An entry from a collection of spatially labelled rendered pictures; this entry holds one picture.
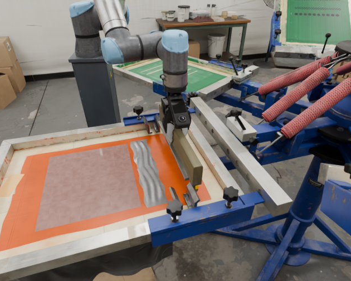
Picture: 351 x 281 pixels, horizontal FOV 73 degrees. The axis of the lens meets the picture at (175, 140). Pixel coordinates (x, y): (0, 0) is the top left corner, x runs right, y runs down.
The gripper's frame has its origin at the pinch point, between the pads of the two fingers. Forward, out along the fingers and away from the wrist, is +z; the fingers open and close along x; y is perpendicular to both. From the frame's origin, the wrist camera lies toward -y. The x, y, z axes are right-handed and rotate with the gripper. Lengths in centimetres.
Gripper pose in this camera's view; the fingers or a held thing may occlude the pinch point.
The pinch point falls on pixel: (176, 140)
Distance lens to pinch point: 84.1
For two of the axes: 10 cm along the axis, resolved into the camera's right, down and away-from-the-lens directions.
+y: -2.9, -5.5, 7.8
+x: -9.6, 1.7, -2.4
